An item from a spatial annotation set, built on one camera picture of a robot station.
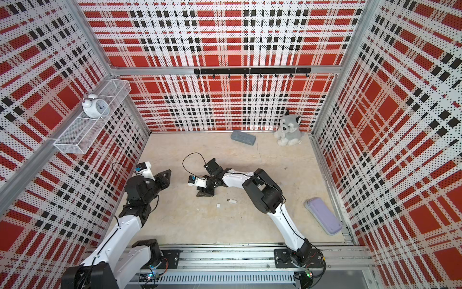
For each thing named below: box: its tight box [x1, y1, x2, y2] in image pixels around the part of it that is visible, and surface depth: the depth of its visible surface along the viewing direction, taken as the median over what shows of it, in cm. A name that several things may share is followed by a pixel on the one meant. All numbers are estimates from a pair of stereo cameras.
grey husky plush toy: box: [273, 108, 302, 147], surface depth 105 cm
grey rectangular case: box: [230, 130, 257, 146], surface depth 117 cm
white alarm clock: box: [81, 93, 111, 120], surface depth 72 cm
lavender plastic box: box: [303, 196, 343, 236], surface depth 86 cm
